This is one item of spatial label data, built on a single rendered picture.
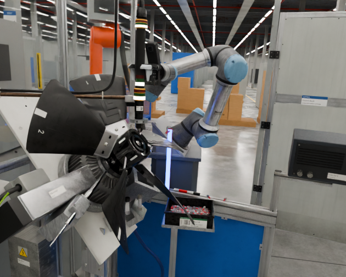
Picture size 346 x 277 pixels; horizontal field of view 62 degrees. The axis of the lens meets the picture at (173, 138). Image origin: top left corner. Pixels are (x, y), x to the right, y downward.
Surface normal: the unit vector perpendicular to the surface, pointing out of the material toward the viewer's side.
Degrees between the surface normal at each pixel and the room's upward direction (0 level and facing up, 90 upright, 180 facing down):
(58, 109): 77
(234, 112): 90
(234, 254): 90
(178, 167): 90
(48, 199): 50
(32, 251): 90
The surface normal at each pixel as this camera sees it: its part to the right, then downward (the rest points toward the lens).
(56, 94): 0.72, -0.15
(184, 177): -0.10, 0.22
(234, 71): 0.31, 0.52
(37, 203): 0.75, -0.53
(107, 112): 0.15, -0.39
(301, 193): -0.35, 0.19
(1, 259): 0.93, 0.13
